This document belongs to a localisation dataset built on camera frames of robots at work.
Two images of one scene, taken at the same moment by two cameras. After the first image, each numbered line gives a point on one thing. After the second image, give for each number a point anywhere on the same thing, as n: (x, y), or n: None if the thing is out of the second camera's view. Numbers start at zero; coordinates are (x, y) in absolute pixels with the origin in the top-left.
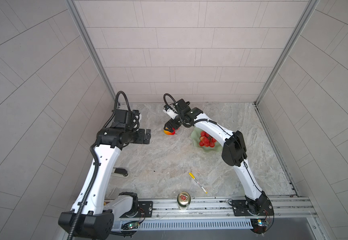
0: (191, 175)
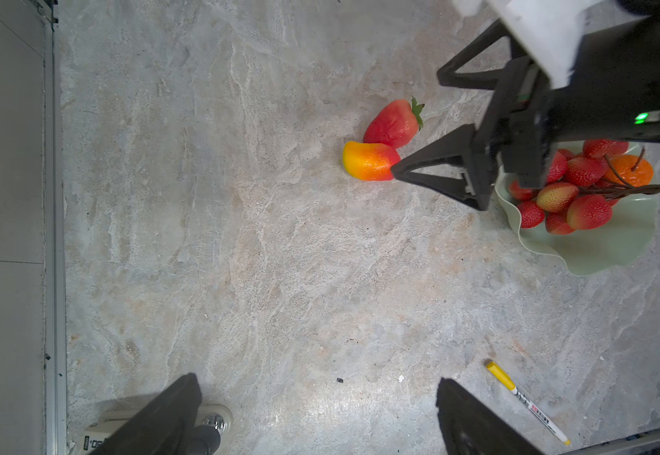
0: (515, 391)
